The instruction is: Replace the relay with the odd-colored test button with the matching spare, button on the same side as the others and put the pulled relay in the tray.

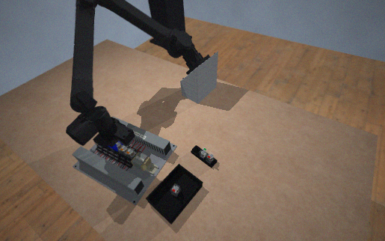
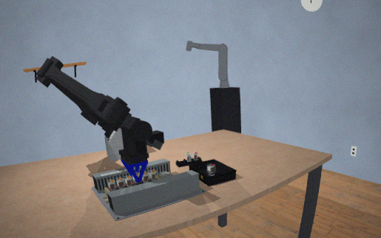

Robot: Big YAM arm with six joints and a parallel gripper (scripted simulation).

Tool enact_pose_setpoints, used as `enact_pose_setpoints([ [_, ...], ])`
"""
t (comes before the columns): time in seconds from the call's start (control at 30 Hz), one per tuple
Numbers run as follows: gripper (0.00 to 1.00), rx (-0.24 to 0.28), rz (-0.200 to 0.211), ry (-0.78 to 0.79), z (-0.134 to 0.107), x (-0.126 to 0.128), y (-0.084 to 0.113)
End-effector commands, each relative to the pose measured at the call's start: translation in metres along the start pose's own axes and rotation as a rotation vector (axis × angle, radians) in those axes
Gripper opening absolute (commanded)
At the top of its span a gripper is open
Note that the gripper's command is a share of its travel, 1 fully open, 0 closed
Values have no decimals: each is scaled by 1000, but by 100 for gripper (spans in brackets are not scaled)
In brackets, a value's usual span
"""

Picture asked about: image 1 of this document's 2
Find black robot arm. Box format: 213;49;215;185
66;0;210;146

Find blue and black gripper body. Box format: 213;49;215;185
93;121;118;148

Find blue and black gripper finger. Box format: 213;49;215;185
109;144;118;151

